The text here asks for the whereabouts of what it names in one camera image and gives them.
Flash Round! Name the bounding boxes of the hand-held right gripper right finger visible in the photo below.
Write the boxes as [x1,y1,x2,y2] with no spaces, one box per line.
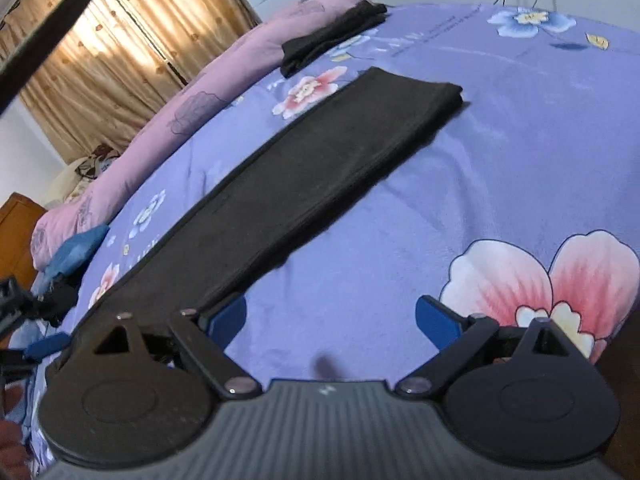
[395,295,588,397]

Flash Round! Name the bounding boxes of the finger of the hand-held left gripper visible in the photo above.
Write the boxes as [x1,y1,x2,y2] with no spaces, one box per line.
[22,332,72,362]

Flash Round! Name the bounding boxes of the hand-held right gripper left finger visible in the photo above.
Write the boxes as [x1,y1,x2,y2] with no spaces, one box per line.
[75,294,263,400]

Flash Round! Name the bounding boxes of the dark brown pants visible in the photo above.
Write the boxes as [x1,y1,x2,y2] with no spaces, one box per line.
[62,66,463,361]

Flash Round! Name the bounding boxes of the folded black pants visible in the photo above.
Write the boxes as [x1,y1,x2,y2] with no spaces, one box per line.
[280,0,388,79]

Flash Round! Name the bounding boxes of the person's left hand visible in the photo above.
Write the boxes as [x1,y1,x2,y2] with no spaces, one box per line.
[0,385,30,471]

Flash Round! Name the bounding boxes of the crumpled black garment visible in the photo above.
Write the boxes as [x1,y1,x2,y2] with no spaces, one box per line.
[35,280,81,323]

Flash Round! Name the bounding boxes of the wooden headboard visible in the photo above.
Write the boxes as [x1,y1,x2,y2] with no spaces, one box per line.
[0,192,48,293]

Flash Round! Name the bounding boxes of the light blue denim jeans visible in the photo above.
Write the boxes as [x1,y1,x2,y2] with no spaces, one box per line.
[7,317,66,476]

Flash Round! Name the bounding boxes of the folded blue denim jeans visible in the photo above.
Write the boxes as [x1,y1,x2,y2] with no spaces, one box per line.
[42,224,111,286]

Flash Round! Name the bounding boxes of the cream floral pillow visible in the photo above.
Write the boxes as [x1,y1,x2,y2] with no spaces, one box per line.
[42,144,121,208]

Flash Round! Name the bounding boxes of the purple floral bedsheet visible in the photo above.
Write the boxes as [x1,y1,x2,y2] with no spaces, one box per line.
[30,2,640,466]

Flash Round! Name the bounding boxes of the pink floral quilt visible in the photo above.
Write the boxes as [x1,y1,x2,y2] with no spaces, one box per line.
[30,0,373,271]

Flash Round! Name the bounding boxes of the golden curtain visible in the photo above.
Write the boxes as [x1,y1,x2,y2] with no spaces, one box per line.
[0,0,261,163]

